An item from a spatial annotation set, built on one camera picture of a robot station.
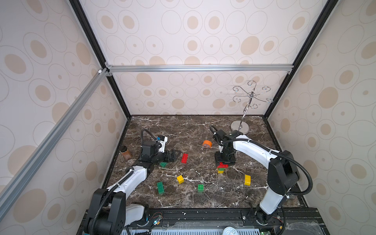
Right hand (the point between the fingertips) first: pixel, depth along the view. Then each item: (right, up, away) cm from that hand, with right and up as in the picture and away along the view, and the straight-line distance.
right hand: (224, 164), depth 86 cm
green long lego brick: (-37, -12, -3) cm, 39 cm away
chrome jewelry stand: (+18, +23, +23) cm, 38 cm away
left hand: (-27, +8, -2) cm, 28 cm away
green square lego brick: (-1, -4, +4) cm, 5 cm away
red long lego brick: (-24, +2, +9) cm, 26 cm away
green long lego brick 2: (-37, -1, +5) cm, 37 cm away
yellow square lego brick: (-2, -5, +3) cm, 6 cm away
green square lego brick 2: (-14, -11, -6) cm, 19 cm away
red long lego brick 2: (-2, 0, -3) cm, 4 cm away
